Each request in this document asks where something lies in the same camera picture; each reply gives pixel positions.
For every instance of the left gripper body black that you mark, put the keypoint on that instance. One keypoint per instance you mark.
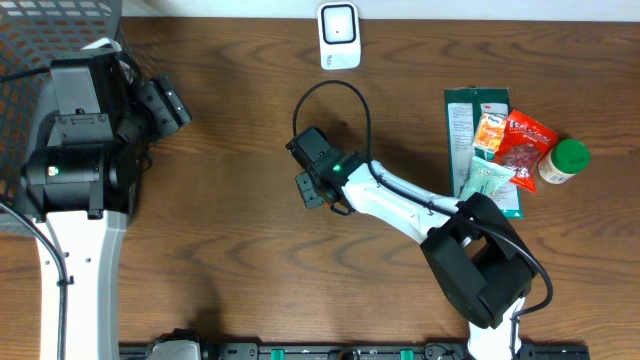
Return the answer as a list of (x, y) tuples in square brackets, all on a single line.
[(164, 107)]

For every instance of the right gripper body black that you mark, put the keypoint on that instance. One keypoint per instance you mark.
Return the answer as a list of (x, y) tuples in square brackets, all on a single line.
[(306, 185)]

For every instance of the pale green wipes packet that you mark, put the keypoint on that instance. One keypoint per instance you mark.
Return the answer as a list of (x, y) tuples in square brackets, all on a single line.
[(485, 178)]

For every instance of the green snack packet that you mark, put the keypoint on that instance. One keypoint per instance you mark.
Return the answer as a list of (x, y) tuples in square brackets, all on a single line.
[(464, 108)]

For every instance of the small orange juice box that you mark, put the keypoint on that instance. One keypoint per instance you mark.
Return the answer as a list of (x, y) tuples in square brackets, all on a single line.
[(490, 133)]

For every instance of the orange red snack pouch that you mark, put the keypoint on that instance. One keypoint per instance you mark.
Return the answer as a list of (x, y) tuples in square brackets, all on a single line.
[(525, 142)]

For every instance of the green lid white jar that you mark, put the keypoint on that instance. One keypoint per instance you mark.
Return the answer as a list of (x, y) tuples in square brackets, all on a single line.
[(568, 158)]

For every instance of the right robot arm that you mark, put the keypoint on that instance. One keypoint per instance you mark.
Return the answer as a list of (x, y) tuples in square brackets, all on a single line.
[(480, 263)]

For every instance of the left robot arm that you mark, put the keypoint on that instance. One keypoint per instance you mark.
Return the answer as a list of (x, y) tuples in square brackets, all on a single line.
[(95, 121)]

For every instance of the white barcode scanner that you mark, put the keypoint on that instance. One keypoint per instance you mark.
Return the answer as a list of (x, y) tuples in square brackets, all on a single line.
[(339, 35)]

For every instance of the grey plastic mesh basket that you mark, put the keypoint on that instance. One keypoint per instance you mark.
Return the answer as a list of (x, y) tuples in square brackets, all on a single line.
[(33, 33)]

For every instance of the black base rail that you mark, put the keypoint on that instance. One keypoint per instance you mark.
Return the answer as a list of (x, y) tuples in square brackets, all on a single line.
[(190, 350)]

